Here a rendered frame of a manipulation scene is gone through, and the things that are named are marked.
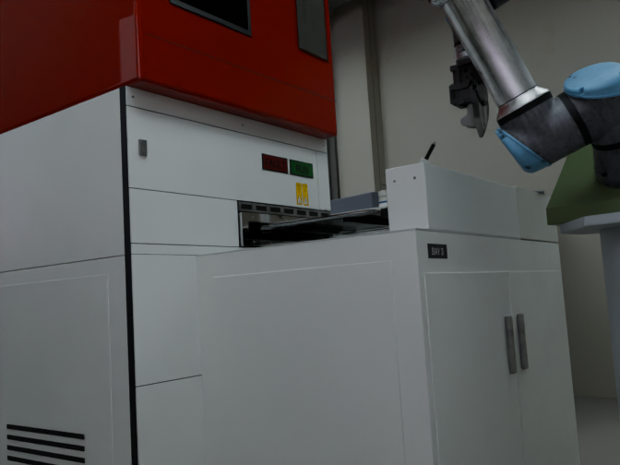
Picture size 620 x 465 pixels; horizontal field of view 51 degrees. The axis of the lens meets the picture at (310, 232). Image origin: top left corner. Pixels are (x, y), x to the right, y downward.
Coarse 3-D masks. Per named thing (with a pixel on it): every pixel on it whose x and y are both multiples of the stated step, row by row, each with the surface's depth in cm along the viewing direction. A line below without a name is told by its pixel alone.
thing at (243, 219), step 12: (240, 216) 178; (252, 216) 181; (264, 216) 185; (276, 216) 190; (288, 216) 194; (240, 228) 178; (240, 240) 178; (252, 240) 180; (264, 240) 184; (276, 240) 188; (288, 240) 193; (300, 240) 198
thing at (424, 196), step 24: (408, 168) 135; (432, 168) 136; (408, 192) 135; (432, 192) 135; (456, 192) 144; (480, 192) 156; (504, 192) 169; (408, 216) 135; (432, 216) 133; (456, 216) 143; (480, 216) 154; (504, 216) 167
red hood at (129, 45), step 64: (0, 0) 190; (64, 0) 170; (128, 0) 153; (192, 0) 165; (256, 0) 187; (320, 0) 214; (0, 64) 188; (64, 64) 168; (128, 64) 152; (192, 64) 163; (256, 64) 184; (320, 64) 210; (0, 128) 187; (320, 128) 206
